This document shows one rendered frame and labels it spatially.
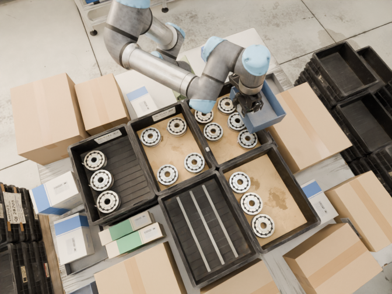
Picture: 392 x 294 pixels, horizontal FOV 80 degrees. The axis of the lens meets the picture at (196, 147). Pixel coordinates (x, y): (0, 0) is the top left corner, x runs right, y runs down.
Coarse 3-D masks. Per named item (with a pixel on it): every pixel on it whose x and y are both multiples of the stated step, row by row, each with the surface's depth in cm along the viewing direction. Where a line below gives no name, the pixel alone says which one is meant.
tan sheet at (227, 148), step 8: (224, 96) 132; (216, 104) 130; (192, 112) 129; (216, 112) 129; (216, 120) 127; (224, 120) 127; (200, 128) 125; (224, 128) 125; (224, 136) 124; (232, 136) 124; (208, 144) 122; (216, 144) 122; (224, 144) 122; (232, 144) 122; (216, 152) 121; (224, 152) 121; (232, 152) 121; (240, 152) 121; (216, 160) 119; (224, 160) 119
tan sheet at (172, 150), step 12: (168, 120) 127; (168, 132) 125; (168, 144) 122; (180, 144) 122; (192, 144) 122; (156, 156) 120; (168, 156) 120; (180, 156) 120; (156, 168) 118; (180, 168) 118; (204, 168) 118; (180, 180) 116
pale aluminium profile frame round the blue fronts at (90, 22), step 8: (80, 0) 253; (104, 0) 230; (112, 0) 230; (160, 0) 252; (168, 0) 256; (80, 8) 226; (88, 8) 228; (96, 8) 231; (88, 16) 248; (104, 16) 245; (88, 24) 242; (96, 32) 254
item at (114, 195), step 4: (104, 192) 111; (108, 192) 111; (112, 192) 111; (100, 196) 110; (104, 196) 111; (112, 196) 110; (116, 196) 110; (100, 200) 109; (116, 200) 110; (100, 204) 109; (112, 204) 109; (116, 204) 109; (100, 208) 108; (104, 208) 108; (108, 208) 108; (112, 208) 108; (104, 212) 108; (108, 212) 108
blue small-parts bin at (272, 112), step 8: (264, 80) 100; (232, 88) 98; (264, 88) 102; (232, 96) 101; (264, 96) 104; (272, 96) 98; (264, 104) 103; (272, 104) 101; (280, 104) 95; (256, 112) 101; (264, 112) 101; (272, 112) 101; (280, 112) 97; (248, 120) 94; (256, 120) 100; (264, 120) 100; (272, 120) 94; (280, 120) 98; (248, 128) 97; (256, 128) 94
